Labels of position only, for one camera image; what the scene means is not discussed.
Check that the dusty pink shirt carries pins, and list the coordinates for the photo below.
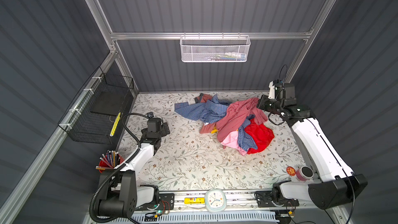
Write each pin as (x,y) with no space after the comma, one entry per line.
(236,114)

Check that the blue plaid shirt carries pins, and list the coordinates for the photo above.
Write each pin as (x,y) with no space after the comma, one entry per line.
(212,111)

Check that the white ventilation grille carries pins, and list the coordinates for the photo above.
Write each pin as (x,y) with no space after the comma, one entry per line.
(207,217)

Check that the white wire mesh basket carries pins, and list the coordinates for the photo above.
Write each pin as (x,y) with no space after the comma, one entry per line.
(214,49)

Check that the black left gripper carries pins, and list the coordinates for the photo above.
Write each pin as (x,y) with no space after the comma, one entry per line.
(163,129)

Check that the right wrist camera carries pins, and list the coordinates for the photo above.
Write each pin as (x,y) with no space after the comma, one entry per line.
(276,90)

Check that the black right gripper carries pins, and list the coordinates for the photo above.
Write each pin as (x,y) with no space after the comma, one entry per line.
(261,100)

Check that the black wire mesh basket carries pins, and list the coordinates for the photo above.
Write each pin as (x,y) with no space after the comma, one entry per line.
(92,118)

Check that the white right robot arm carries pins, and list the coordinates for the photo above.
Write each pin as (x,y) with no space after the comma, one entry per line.
(335,182)

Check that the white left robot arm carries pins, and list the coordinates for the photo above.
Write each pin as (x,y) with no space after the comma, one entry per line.
(118,195)

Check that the pink tape roll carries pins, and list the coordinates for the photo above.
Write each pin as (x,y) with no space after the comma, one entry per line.
(304,173)

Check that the red round sticker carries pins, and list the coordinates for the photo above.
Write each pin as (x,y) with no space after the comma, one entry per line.
(291,171)

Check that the light pink cloth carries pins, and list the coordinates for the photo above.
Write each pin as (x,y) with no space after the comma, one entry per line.
(232,141)

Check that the bright red cloth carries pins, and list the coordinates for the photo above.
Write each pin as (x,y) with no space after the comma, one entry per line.
(261,135)

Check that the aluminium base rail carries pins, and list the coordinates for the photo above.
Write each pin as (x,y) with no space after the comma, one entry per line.
(237,200)

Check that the yellow black striped marker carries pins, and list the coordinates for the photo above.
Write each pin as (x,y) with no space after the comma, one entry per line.
(115,125)

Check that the dark grey red cloth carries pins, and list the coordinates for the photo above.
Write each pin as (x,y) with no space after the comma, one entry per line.
(203,98)

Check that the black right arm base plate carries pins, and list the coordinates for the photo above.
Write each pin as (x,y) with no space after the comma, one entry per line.
(264,199)

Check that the mint white alarm clock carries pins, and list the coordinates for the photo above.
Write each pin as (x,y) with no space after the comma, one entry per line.
(215,200)

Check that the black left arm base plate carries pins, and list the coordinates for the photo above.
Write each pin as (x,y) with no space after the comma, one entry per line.
(164,199)

